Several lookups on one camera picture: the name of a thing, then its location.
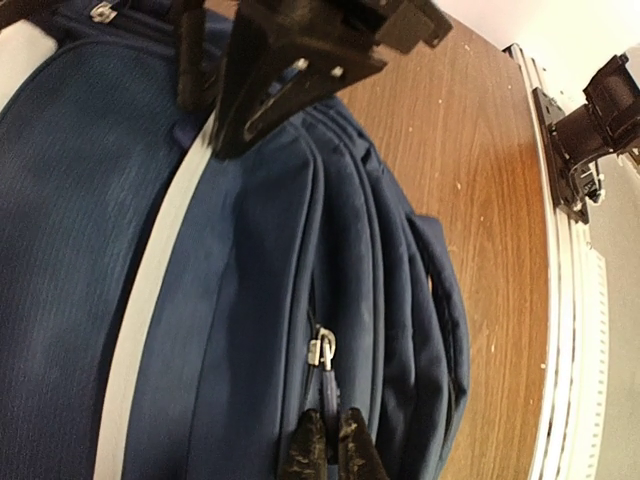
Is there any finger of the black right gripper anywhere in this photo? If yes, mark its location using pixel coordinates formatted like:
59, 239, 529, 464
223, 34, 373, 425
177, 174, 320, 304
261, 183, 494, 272
175, 7, 218, 112
211, 1, 386, 159

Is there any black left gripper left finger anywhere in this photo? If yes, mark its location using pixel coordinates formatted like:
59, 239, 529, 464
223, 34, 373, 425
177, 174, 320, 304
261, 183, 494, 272
278, 409, 328, 480

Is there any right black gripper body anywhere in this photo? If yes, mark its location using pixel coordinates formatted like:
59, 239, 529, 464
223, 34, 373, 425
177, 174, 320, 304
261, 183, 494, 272
279, 1, 453, 75

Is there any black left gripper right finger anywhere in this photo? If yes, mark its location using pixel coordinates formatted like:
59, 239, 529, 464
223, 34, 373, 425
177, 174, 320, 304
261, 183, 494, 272
338, 408, 388, 480

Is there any navy blue backpack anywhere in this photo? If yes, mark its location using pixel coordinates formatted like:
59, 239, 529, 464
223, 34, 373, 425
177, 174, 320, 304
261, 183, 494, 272
1, 1, 470, 479

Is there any front aluminium rail frame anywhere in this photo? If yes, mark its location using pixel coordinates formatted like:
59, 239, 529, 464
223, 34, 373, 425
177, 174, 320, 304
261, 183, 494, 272
505, 44, 639, 479

